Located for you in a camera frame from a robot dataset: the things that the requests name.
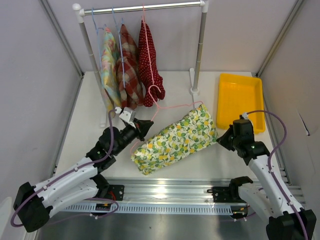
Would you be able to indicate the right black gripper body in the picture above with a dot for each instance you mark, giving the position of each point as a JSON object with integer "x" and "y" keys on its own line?
{"x": 233, "y": 140}

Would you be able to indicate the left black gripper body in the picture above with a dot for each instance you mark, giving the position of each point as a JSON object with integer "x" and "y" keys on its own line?
{"x": 127, "y": 134}

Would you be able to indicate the pink wire hanger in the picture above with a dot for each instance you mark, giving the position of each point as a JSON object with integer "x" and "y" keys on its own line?
{"x": 147, "y": 43}
{"x": 158, "y": 107}

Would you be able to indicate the lemon print cloth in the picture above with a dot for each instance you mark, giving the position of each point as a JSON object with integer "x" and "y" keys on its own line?
{"x": 187, "y": 136}

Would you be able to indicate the red polka dot skirt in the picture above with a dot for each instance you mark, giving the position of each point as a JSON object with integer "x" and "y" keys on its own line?
{"x": 147, "y": 67}

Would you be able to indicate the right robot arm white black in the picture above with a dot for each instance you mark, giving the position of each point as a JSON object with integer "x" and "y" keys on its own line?
{"x": 285, "y": 217}

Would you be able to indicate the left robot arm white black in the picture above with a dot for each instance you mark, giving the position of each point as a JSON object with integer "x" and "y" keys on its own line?
{"x": 34, "y": 205}

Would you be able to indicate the yellow plastic tray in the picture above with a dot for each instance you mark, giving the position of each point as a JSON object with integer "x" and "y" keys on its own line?
{"x": 237, "y": 94}

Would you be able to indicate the red plaid garment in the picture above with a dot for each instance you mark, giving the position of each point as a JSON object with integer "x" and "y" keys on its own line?
{"x": 127, "y": 73}

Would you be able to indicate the pastel floral garment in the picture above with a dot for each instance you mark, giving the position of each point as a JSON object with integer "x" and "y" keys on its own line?
{"x": 108, "y": 71}

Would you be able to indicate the clothes rack metal white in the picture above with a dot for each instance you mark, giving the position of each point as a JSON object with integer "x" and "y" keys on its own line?
{"x": 193, "y": 72}

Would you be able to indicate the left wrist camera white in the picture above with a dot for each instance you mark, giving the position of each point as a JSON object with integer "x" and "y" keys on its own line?
{"x": 127, "y": 115}

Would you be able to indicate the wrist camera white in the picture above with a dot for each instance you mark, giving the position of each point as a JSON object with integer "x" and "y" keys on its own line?
{"x": 244, "y": 116}
{"x": 127, "y": 115}

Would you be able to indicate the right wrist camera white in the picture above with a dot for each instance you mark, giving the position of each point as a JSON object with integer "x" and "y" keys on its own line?
{"x": 244, "y": 116}

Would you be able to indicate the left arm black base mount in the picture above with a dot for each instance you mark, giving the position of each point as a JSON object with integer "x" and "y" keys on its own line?
{"x": 113, "y": 192}

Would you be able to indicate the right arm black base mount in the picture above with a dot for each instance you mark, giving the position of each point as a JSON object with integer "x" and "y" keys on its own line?
{"x": 223, "y": 194}

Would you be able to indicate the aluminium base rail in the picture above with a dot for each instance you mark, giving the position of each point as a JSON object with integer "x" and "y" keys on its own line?
{"x": 136, "y": 191}

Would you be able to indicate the white slotted cable duct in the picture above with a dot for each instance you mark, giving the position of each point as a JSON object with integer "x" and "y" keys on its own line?
{"x": 135, "y": 208}

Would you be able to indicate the blue wire hanger left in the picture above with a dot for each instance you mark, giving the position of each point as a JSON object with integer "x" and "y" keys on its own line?
{"x": 99, "y": 37}

